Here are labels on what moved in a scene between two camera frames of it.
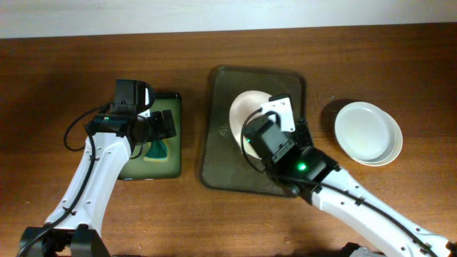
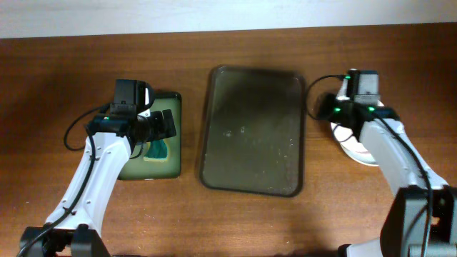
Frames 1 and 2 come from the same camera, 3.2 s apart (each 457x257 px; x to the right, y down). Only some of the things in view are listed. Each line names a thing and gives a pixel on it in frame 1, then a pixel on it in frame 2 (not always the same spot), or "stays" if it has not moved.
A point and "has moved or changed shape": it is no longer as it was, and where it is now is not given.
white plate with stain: [397, 148] has moved or changed shape
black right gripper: [302, 128] → [328, 111]
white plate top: [242, 106] → [353, 147]
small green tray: [136, 168] stays
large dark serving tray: [223, 165] stays
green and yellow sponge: [158, 151] stays
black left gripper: [161, 132] stays
